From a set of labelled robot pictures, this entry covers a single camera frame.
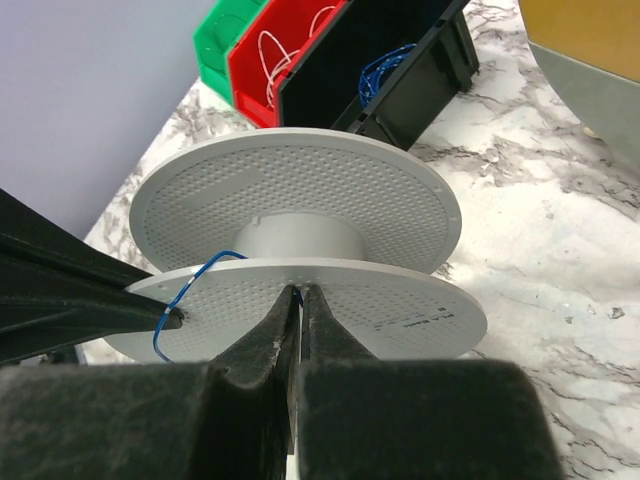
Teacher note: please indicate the black plastic bin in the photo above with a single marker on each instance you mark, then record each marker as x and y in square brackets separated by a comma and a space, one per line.
[382, 69]

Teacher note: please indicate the round three-drawer cabinet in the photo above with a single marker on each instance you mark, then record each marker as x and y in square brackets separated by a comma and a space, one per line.
[588, 52]

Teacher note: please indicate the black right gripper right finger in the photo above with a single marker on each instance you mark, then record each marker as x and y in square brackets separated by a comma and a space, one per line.
[359, 417]

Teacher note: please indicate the green plastic bin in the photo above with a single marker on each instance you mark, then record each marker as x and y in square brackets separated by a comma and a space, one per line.
[217, 35]

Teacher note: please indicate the white perforated cable spool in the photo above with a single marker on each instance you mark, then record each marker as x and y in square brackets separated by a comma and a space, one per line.
[230, 222]

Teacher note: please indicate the red plastic bin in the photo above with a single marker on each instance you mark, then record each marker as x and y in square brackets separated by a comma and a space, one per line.
[270, 49]

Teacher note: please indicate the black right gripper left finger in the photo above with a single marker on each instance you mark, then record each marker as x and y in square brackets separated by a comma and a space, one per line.
[222, 419]

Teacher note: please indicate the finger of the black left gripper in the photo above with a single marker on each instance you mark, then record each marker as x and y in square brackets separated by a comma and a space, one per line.
[58, 292]

